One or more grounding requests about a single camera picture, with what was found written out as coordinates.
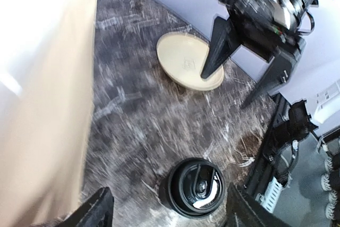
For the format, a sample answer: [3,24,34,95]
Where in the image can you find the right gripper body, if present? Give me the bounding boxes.
[219,0,316,60]

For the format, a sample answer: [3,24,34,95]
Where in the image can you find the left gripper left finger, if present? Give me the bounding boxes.
[59,187,114,227]

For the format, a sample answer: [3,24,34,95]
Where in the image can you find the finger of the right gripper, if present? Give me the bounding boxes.
[200,16,241,79]
[241,48,301,108]

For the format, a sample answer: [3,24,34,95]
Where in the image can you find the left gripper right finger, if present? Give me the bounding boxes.
[224,183,289,227]

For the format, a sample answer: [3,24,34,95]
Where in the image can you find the black paper coffee cup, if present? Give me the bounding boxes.
[169,206,226,226]

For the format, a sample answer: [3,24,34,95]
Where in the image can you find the black plastic cup lid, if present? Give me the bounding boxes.
[158,157,226,216]

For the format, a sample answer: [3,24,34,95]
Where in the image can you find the brown paper bag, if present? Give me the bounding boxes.
[1,0,97,226]

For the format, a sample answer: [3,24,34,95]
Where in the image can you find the cream yellow plate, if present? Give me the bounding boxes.
[156,32,224,91]

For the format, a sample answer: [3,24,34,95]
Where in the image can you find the white slotted cable duct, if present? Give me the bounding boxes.
[256,177,283,213]

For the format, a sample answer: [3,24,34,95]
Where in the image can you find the black table front rail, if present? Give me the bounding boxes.
[244,93,289,197]

